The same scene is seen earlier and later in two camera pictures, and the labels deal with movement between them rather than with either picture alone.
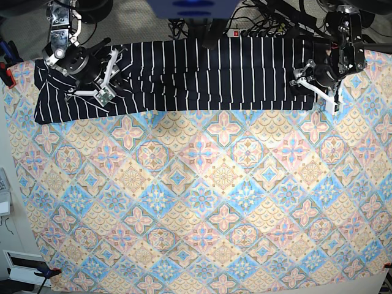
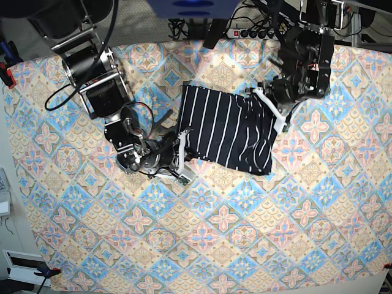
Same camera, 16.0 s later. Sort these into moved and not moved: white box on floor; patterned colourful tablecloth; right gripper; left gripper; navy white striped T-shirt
Moved: navy white striped T-shirt; left gripper; right gripper
Not moved: patterned colourful tablecloth; white box on floor
